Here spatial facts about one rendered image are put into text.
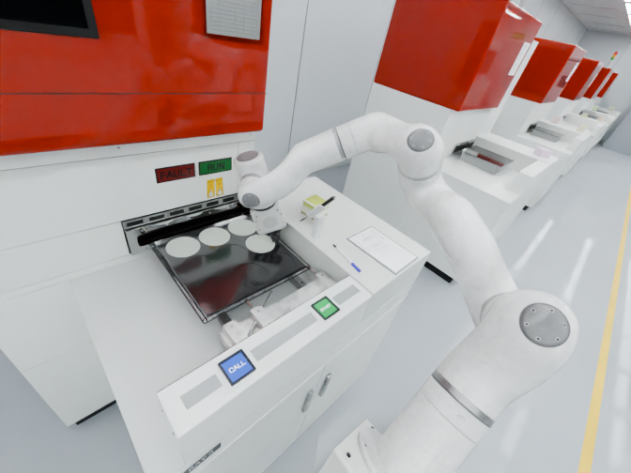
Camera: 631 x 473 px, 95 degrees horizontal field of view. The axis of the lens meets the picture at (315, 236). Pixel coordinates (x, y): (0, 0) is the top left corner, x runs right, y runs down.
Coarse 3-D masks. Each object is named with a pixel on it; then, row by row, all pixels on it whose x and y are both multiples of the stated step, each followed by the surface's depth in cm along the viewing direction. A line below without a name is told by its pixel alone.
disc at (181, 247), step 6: (174, 240) 94; (180, 240) 94; (186, 240) 95; (192, 240) 95; (168, 246) 91; (174, 246) 92; (180, 246) 92; (186, 246) 93; (192, 246) 93; (198, 246) 94; (168, 252) 89; (174, 252) 90; (180, 252) 90; (186, 252) 90; (192, 252) 91
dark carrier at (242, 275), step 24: (240, 216) 111; (168, 240) 93; (240, 240) 100; (192, 264) 87; (216, 264) 89; (240, 264) 91; (264, 264) 93; (288, 264) 95; (192, 288) 80; (216, 288) 82; (240, 288) 83
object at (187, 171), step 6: (168, 168) 86; (174, 168) 87; (180, 168) 88; (186, 168) 90; (192, 168) 91; (162, 174) 86; (168, 174) 87; (174, 174) 88; (180, 174) 90; (186, 174) 91; (192, 174) 92; (162, 180) 87
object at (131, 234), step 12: (228, 204) 108; (240, 204) 112; (180, 216) 98; (192, 216) 100; (204, 216) 103; (132, 228) 89; (144, 228) 90; (156, 228) 93; (192, 228) 104; (132, 240) 90; (156, 240) 96; (132, 252) 92
